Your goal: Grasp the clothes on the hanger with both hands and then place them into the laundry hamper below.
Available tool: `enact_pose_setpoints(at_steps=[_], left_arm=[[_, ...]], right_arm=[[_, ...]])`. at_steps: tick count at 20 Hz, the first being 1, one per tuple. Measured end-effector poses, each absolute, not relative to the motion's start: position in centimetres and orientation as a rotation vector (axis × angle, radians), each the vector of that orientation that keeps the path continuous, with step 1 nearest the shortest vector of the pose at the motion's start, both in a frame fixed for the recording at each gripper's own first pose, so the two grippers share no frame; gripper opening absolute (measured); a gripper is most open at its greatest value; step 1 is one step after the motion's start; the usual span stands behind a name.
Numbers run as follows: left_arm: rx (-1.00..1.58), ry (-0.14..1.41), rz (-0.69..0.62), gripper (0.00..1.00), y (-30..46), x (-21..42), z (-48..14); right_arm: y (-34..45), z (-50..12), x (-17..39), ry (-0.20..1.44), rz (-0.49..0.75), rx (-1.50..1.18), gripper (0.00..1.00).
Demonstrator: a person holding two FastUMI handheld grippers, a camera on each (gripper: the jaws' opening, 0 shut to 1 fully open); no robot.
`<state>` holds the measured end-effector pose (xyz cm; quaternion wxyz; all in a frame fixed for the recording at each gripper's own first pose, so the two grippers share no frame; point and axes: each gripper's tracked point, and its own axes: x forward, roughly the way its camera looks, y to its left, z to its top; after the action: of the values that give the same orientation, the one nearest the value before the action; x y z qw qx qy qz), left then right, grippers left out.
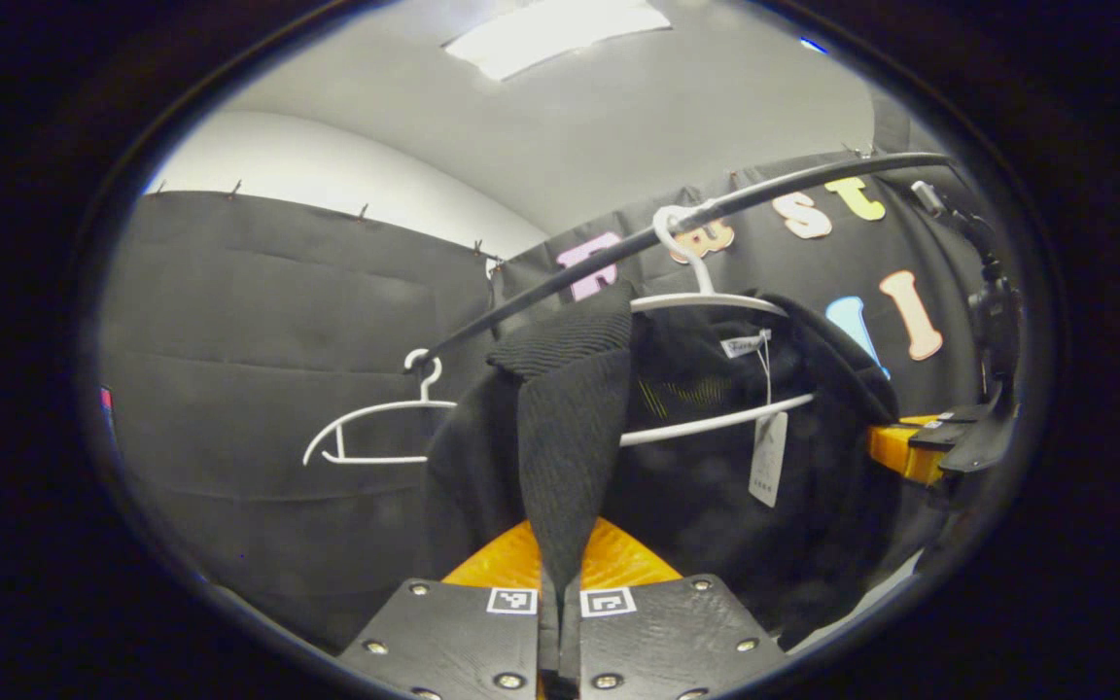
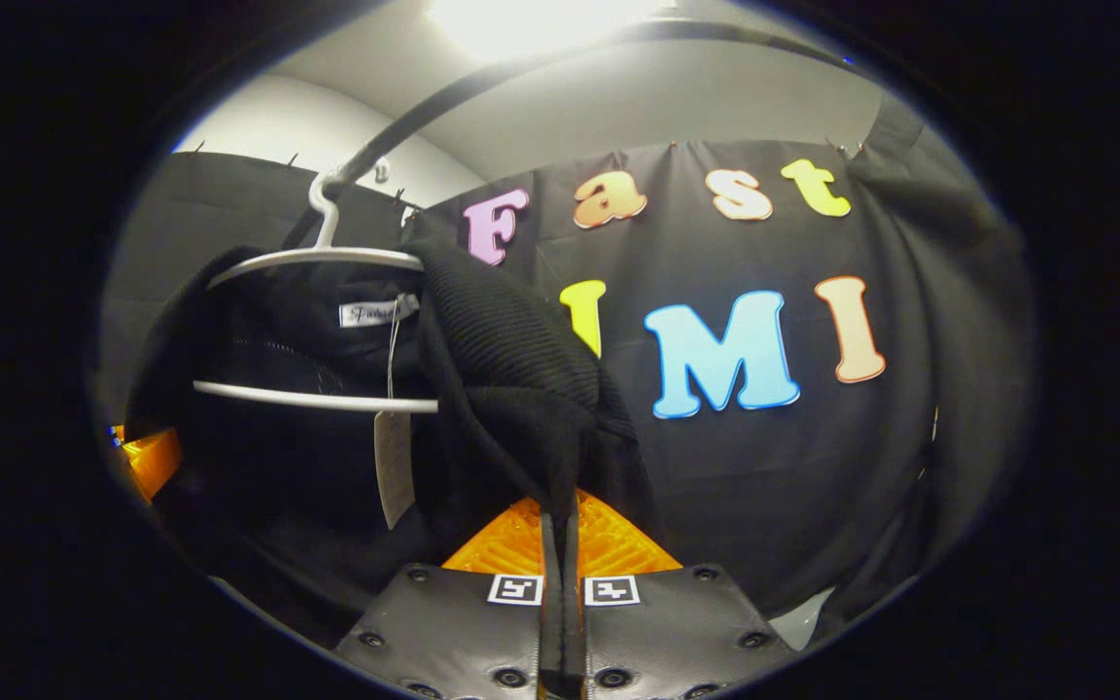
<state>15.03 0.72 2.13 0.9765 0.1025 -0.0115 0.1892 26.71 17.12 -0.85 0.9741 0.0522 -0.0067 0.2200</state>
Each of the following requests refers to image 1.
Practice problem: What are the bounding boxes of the black metal clothes rack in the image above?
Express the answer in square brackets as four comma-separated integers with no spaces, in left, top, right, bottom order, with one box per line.
[404,151,960,375]

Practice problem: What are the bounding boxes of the black backdrop cloth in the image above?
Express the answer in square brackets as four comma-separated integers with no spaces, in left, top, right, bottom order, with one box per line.
[98,146,1008,652]

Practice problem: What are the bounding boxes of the large ceiling light panel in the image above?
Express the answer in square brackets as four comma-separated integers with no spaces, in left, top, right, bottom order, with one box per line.
[441,0,673,82]

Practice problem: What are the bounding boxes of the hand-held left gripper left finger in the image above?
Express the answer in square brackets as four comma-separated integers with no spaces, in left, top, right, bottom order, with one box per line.
[336,518,561,700]

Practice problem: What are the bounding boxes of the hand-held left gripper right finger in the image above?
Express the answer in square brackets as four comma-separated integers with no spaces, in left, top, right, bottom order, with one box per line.
[560,517,789,700]

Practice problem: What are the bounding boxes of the black knit jacket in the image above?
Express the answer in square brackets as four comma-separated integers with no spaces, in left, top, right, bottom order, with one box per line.
[419,282,906,652]

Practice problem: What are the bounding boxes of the white plastic hanger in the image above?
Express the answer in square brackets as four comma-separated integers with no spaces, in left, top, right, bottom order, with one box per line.
[618,202,819,448]
[302,348,459,468]

